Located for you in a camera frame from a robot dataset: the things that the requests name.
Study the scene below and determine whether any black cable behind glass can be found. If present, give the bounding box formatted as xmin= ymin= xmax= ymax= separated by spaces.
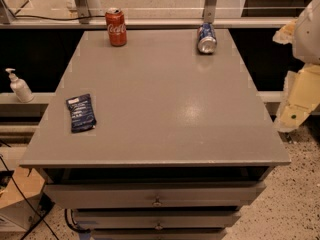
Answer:
xmin=13 ymin=0 xmax=106 ymax=22

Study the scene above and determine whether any right metal frame post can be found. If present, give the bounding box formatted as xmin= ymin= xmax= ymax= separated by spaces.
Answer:
xmin=203 ymin=0 xmax=217 ymax=23

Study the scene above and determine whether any white pump dispenser bottle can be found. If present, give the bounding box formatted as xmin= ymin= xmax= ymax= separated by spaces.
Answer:
xmin=5 ymin=68 xmax=34 ymax=103

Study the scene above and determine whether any grey drawer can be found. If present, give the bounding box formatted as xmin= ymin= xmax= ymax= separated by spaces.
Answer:
xmin=44 ymin=182 xmax=266 ymax=209
xmin=91 ymin=229 xmax=226 ymax=240
xmin=74 ymin=209 xmax=240 ymax=229

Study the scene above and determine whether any black floor cable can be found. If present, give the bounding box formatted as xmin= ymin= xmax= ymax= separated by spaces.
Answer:
xmin=0 ymin=140 xmax=61 ymax=240

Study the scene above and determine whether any blue pepsi can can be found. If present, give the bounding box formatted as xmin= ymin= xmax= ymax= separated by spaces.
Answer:
xmin=197 ymin=23 xmax=217 ymax=54

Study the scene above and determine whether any bottom grey drawer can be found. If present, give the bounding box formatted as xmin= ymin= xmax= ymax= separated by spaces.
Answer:
xmin=91 ymin=229 xmax=226 ymax=240

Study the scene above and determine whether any metal frame post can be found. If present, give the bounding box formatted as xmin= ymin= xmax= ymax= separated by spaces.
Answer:
xmin=74 ymin=0 xmax=91 ymax=24
xmin=203 ymin=0 xmax=217 ymax=23

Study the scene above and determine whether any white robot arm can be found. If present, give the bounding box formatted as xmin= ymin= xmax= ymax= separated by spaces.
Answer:
xmin=273 ymin=0 xmax=320 ymax=132

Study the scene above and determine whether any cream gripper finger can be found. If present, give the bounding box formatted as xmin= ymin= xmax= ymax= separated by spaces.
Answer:
xmin=272 ymin=19 xmax=297 ymax=45

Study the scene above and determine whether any middle grey drawer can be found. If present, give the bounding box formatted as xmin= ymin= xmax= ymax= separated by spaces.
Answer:
xmin=74 ymin=209 xmax=240 ymax=229

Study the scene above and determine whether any cardboard box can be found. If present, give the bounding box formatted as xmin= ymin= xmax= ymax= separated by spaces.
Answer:
xmin=0 ymin=167 xmax=44 ymax=232

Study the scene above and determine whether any left metal frame post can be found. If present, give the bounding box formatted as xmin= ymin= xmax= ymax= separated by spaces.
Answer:
xmin=74 ymin=0 xmax=91 ymax=24

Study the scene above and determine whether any red coca-cola can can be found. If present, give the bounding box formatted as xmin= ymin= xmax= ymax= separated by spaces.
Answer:
xmin=105 ymin=8 xmax=127 ymax=47

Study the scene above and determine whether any dark blue snack packet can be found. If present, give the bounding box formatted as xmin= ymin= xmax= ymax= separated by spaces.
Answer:
xmin=66 ymin=94 xmax=97 ymax=133

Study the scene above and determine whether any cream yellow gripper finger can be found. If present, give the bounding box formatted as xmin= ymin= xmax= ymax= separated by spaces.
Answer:
xmin=274 ymin=64 xmax=320 ymax=132

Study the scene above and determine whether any top grey drawer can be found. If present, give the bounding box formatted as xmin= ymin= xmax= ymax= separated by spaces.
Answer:
xmin=44 ymin=182 xmax=266 ymax=209

